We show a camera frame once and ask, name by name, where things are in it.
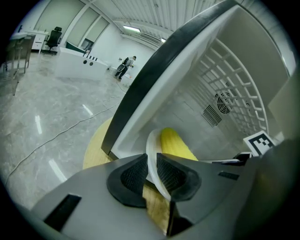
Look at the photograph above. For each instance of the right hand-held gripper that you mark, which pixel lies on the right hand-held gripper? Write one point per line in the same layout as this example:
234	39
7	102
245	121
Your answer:
259	143

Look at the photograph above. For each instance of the white desk with drawers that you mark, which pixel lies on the white desk with drawers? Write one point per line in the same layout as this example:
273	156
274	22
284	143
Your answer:
38	39

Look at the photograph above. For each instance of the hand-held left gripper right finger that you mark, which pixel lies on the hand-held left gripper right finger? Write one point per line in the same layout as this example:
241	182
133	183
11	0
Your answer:
211	187

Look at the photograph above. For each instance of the ceiling air vent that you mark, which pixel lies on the ceiling air vent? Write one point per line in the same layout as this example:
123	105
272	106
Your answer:
152	39

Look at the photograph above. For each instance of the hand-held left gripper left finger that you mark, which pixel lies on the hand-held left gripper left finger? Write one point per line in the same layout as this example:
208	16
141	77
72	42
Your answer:
93	201

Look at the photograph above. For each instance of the white reception counter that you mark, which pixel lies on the white reception counter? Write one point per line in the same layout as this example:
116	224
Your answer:
75	65

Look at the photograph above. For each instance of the white plastic plate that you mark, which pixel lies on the white plastic plate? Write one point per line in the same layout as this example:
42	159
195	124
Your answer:
152	150

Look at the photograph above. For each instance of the metal frame chairs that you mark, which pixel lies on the metal frame chairs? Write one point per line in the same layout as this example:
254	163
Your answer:
20	54

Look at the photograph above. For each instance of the yellow corn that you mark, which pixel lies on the yellow corn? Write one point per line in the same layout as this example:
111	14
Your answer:
174	145

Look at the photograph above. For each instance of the black office chair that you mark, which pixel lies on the black office chair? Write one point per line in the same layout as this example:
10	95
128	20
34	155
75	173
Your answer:
54	38

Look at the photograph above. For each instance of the ceiling light panel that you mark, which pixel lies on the ceiling light panel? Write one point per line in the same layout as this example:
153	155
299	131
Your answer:
131	28

